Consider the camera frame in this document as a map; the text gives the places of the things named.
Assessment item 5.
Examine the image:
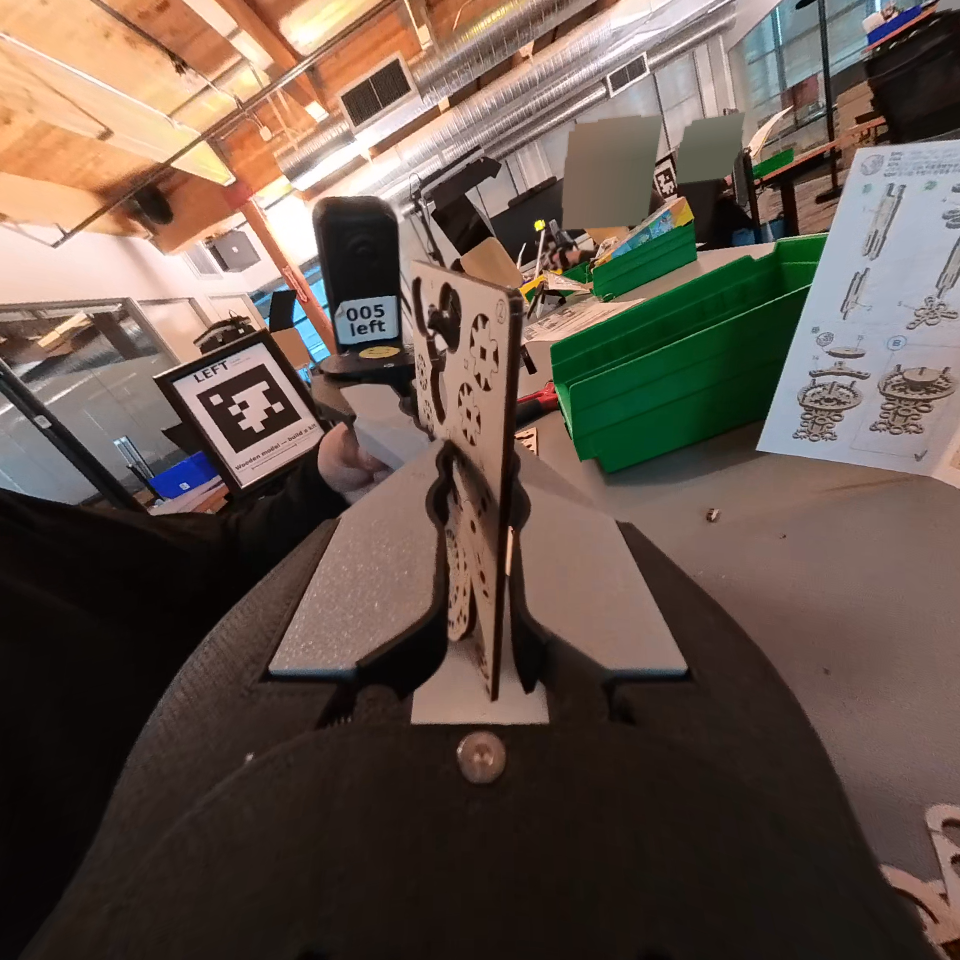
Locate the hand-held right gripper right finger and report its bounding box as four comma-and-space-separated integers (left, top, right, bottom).
507, 450, 691, 695

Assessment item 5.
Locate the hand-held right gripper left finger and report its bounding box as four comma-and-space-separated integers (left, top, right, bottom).
267, 441, 455, 680

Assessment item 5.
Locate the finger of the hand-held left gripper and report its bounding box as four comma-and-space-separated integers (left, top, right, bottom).
351, 418, 441, 486

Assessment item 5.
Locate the wooden parts sheet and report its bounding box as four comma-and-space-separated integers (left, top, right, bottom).
408, 260, 525, 702

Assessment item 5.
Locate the person's left forearm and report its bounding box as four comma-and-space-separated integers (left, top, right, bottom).
0, 448, 354, 661

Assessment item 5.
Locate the person's left hand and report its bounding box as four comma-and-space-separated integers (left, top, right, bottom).
317, 424, 393, 505

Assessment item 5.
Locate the grey ceiling box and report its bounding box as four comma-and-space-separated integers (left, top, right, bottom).
206, 228, 262, 273

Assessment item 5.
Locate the black monitor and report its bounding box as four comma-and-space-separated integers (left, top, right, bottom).
429, 152, 504, 228

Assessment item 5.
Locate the cardboard box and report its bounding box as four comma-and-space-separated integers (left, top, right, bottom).
459, 238, 526, 290

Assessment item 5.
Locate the framed marker sign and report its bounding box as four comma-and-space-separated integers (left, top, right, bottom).
153, 330, 328, 496

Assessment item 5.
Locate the large ceiling vent grille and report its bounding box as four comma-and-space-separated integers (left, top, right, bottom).
336, 51, 420, 132

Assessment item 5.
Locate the blue plastic bin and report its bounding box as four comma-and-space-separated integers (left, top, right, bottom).
148, 452, 222, 502

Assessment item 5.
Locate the black ceiling speaker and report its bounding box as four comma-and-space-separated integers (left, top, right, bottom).
131, 183, 175, 226

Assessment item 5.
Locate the printed paper sheet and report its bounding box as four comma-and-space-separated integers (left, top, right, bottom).
521, 296, 646, 346

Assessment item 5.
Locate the large green plastic bin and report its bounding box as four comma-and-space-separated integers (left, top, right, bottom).
549, 234, 828, 475

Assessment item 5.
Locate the small green plastic bin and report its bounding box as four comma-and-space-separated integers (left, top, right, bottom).
591, 221, 699, 301

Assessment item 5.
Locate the colourful box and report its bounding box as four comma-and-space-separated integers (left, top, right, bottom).
596, 196, 695, 265

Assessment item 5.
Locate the small ceiling vent grille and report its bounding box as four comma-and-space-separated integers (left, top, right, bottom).
603, 51, 650, 97

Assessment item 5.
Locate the open instruction booklet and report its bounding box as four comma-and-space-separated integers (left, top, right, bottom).
756, 138, 960, 490

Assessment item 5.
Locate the wooden standing desk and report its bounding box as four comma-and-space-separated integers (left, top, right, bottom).
750, 112, 894, 241

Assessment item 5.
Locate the black office chair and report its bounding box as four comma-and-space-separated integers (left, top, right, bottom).
862, 11, 960, 144

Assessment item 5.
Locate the silver air duct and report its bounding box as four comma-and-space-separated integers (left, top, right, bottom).
408, 0, 721, 95
273, 11, 740, 192

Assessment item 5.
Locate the wooden ring model assembly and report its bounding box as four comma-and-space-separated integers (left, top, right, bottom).
881, 804, 960, 950

